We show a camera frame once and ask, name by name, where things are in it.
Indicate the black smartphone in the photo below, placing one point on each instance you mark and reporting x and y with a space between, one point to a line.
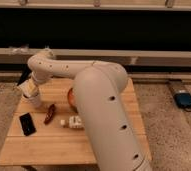
27 124

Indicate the blue device on floor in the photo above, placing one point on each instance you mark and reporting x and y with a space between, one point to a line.
183 100

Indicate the orange bowl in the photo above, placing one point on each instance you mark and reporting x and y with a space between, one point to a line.
71 99

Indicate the white lotion bottle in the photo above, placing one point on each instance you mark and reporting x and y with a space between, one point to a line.
73 122

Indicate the wooden table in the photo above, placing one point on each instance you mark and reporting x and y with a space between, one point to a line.
51 144

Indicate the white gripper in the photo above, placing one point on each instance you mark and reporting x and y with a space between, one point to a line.
29 88

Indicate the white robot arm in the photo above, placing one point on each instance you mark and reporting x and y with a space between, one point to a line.
97 86

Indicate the red brown chili toy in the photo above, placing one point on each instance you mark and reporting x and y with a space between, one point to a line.
50 114

